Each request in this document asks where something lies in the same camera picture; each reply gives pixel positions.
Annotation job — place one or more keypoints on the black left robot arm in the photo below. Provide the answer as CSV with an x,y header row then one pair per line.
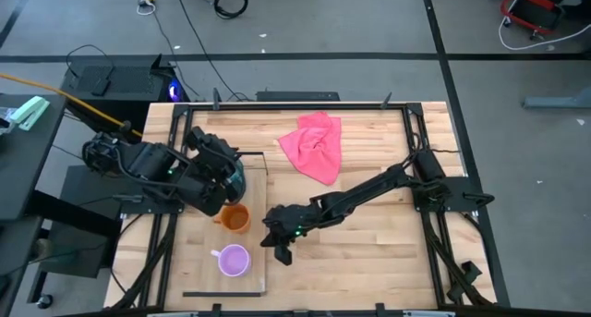
x,y
148,162

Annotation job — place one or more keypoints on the orange plastic mug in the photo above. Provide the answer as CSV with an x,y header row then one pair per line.
x,y
236,219

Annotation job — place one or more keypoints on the silver aluminium rail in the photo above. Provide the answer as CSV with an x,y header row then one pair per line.
x,y
427,314
173,314

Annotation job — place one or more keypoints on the teal translucent tumbler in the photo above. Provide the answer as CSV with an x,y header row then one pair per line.
x,y
237,183

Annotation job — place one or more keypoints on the pink cloth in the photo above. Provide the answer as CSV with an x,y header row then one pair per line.
x,y
314,146

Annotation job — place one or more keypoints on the red and black cart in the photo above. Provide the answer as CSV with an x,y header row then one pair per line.
x,y
531,12

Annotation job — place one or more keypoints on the mint green stapler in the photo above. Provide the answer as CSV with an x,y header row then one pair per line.
x,y
30,113

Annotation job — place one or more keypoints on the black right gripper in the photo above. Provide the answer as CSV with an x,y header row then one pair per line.
x,y
282,224

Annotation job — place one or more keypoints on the grey metal table foot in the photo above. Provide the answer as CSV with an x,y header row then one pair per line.
x,y
554,102

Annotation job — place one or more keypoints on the black side desk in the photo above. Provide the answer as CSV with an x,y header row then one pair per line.
x,y
27,169

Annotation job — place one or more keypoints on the clear plastic packet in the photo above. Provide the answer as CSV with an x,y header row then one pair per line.
x,y
5,120

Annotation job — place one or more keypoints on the black metal table frame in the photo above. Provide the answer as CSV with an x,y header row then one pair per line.
x,y
300,106

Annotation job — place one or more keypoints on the black caster wheel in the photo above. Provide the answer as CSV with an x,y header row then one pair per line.
x,y
44,301

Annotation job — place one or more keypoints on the black power strip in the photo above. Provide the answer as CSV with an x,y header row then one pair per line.
x,y
297,96

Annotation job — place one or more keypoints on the purple plastic mug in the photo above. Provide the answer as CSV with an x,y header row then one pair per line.
x,y
234,260

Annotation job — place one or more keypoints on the black computer tower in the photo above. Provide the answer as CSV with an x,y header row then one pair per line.
x,y
129,83

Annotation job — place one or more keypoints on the black equipment box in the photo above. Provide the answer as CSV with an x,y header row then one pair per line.
x,y
74,257
92,192

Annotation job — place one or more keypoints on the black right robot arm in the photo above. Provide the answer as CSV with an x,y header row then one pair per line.
x,y
369,190

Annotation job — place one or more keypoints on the small black adapter box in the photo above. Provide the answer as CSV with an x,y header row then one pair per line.
x,y
100,82

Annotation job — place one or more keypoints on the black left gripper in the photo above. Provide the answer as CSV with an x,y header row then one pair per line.
x,y
208,192

